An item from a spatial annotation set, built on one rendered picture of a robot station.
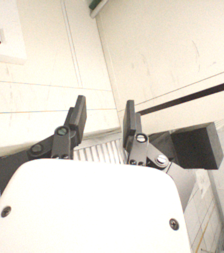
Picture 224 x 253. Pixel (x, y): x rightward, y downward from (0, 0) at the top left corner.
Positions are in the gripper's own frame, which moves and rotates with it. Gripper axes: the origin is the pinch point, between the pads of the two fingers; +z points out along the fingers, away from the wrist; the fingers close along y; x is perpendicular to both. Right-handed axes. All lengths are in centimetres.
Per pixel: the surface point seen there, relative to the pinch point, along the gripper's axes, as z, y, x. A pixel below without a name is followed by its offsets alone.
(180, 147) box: 53, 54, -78
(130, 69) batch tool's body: 41.5, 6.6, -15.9
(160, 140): 40, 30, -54
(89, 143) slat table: 24.6, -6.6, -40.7
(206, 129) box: 56, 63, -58
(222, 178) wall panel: 158, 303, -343
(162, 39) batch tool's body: 40.2, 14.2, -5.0
